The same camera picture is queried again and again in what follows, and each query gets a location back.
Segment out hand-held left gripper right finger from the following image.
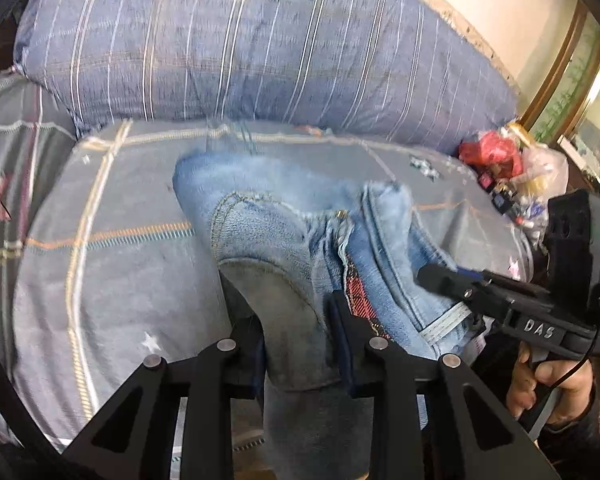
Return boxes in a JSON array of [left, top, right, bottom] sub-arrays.
[[329, 291, 563, 480]]

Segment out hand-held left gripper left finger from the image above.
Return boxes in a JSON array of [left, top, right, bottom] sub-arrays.
[[60, 317, 267, 480]]

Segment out blue denim pants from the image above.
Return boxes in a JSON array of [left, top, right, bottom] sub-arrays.
[[172, 152, 487, 480]]

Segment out person's right forearm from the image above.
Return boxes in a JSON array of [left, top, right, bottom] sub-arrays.
[[535, 405, 600, 471]]

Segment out person's right hand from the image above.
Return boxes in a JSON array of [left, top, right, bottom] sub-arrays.
[[507, 344, 595, 428]]

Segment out pile of small clutter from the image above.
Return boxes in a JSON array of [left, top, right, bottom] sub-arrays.
[[475, 170, 553, 243]]

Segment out clear plastic bag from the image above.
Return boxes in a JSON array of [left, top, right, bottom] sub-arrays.
[[520, 141, 571, 201]]

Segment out red plastic bag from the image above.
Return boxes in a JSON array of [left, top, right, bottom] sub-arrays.
[[459, 130, 524, 179]]

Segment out grey plaid bed sheet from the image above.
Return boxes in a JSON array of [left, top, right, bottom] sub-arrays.
[[0, 72, 535, 461]]

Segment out blue striped pillow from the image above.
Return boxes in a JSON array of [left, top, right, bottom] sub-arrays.
[[12, 0, 522, 143]]

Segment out black cable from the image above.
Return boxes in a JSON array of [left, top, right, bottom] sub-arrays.
[[527, 327, 600, 433]]

